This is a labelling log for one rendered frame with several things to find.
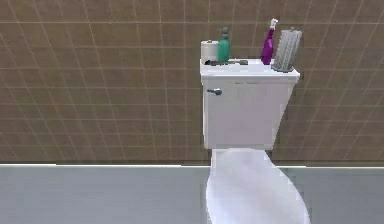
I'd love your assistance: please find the black flat tool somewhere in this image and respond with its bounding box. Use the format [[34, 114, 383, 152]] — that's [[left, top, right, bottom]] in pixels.
[[204, 59, 249, 66]]

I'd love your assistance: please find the green soap bottle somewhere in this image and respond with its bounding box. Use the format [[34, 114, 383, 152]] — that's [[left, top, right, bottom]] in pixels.
[[217, 26, 231, 63]]

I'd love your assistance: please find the purple spray bottle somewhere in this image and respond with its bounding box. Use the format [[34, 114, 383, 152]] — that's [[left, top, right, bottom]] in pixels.
[[260, 18, 279, 66]]

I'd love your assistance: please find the grey paper towel roll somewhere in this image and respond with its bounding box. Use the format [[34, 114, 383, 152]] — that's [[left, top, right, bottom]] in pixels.
[[271, 26, 303, 74]]

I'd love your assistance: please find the white toilet paper roll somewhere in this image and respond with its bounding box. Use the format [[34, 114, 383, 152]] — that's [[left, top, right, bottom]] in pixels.
[[200, 39, 220, 65]]

